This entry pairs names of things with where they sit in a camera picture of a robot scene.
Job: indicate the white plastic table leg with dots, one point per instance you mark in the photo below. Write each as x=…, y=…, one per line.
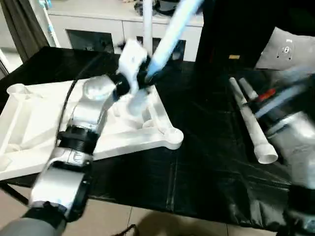
x=147, y=24
x=247, y=89
x=253, y=132
x=172, y=37

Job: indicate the white plastic table top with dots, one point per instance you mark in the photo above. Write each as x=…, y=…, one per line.
x=37, y=127

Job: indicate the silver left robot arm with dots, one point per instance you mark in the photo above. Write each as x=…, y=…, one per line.
x=86, y=115

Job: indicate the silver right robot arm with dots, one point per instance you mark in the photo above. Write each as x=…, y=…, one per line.
x=295, y=147

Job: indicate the small yellow label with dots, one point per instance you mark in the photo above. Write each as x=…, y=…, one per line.
x=234, y=56

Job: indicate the grey round bag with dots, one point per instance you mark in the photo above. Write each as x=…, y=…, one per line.
x=165, y=6

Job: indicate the white glass-door cabinet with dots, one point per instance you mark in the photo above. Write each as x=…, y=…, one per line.
x=98, y=22

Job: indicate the grey printed cushion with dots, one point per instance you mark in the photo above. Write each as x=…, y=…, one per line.
x=288, y=49

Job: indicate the black floor mat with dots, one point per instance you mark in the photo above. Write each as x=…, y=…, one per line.
x=209, y=147

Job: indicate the white teal slim pole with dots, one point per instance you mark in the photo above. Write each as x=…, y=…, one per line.
x=50, y=27

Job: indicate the grey curtain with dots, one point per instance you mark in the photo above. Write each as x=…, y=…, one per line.
x=22, y=27

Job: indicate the black metal stand leg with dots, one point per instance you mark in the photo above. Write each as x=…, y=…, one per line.
x=14, y=194

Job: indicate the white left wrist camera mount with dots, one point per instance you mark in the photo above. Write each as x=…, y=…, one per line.
x=131, y=59

